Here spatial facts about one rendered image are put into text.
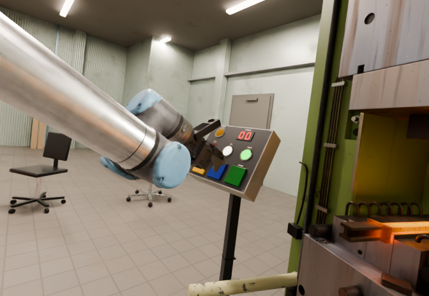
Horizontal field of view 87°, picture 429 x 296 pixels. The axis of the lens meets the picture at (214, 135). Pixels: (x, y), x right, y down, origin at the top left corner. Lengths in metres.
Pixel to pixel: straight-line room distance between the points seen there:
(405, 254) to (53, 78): 0.68
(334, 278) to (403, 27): 0.59
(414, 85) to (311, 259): 0.48
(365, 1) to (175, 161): 0.64
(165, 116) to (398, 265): 0.60
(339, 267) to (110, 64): 8.90
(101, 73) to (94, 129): 8.64
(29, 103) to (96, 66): 8.64
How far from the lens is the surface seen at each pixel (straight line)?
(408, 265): 0.64
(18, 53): 0.34
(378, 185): 0.95
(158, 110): 0.57
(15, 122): 8.65
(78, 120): 0.36
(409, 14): 0.70
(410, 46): 0.67
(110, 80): 9.05
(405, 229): 0.69
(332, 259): 0.67
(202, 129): 0.68
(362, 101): 0.69
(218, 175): 0.92
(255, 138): 0.93
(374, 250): 0.67
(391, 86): 0.66
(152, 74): 7.39
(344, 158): 0.89
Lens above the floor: 1.17
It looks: 2 degrees down
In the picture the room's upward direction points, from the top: 7 degrees clockwise
